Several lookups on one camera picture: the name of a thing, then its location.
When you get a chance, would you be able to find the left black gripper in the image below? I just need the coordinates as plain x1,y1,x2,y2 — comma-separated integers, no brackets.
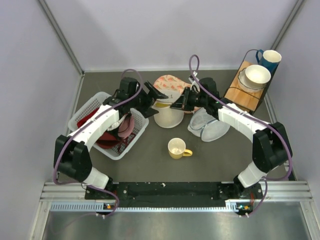
128,81,168,118

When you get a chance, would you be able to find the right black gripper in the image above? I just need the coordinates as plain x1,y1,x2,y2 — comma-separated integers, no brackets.
170,87,208,112

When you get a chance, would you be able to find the yellow bra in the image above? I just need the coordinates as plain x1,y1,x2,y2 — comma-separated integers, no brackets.
155,102,170,108

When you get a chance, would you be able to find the beige cylindrical mesh laundry bag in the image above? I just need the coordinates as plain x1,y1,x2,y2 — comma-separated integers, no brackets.
152,92,185,129

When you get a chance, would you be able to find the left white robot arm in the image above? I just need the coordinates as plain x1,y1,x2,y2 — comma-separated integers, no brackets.
53,77,168,199

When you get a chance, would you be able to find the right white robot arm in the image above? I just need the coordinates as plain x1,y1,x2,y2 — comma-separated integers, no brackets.
171,77,293,198

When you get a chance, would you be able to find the pink tulip print laundry bag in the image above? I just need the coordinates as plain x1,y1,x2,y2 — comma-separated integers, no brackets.
153,74,191,106

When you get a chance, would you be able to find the white blue-trimmed mesh laundry bag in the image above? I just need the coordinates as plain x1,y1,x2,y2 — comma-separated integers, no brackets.
187,108,230,142

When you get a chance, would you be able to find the pink bra in basket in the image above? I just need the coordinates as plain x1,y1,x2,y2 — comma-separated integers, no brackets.
118,113,135,139

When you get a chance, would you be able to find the dark red bra in basket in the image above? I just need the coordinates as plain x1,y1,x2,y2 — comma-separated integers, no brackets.
76,108,120,149

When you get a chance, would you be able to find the white red garment in basket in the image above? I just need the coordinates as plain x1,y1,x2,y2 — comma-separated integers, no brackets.
107,120,124,132

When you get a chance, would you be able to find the yellow mug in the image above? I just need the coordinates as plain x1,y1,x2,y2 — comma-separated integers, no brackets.
167,138,193,160

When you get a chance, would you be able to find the white plastic basket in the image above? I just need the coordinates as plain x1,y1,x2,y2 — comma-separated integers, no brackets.
68,91,149,161

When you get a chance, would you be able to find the white scalloped plate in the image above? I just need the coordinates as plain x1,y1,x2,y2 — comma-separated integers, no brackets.
237,68,266,93

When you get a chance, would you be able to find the white ceramic bowl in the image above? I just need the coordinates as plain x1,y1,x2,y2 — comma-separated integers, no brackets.
244,64,271,88

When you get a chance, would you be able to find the blue mug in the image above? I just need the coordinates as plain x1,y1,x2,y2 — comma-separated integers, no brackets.
255,49,282,75

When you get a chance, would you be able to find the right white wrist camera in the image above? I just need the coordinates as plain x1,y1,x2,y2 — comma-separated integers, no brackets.
188,71,201,93

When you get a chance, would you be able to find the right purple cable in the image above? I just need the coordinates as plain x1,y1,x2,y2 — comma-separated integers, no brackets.
188,54,293,218

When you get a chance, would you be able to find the purple cable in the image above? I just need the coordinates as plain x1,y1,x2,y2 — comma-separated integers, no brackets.
52,69,144,186
188,54,293,218

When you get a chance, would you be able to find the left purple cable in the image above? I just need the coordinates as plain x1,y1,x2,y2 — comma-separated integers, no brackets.
52,69,144,186

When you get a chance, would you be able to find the black wire wooden shelf rack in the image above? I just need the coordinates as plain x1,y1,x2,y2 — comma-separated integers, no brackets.
224,49,277,114

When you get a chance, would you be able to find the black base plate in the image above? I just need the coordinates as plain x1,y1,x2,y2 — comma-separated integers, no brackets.
84,181,263,208

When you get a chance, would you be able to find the grey slotted cable duct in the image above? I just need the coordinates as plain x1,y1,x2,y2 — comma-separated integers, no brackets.
50,202,251,213

